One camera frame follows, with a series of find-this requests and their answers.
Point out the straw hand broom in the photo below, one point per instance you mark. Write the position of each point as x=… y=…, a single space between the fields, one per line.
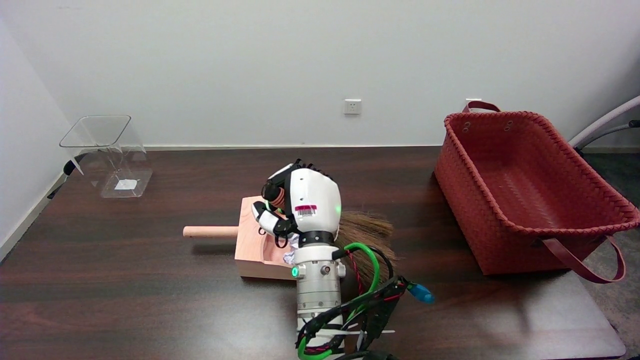
x=365 y=230

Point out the clear acrylic container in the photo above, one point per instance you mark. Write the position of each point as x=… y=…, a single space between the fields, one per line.
x=125 y=185

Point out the wooden dustpan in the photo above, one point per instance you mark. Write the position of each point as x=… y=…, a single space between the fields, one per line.
x=250 y=250

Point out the pale curved tube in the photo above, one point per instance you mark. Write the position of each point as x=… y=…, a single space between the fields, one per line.
x=607 y=120

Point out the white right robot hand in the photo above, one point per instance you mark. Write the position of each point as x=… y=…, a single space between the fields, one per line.
x=315 y=200

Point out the red woven basket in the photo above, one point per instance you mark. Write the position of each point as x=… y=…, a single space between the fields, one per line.
x=500 y=175

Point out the grey curved bar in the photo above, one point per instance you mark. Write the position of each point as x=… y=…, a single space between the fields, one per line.
x=612 y=130

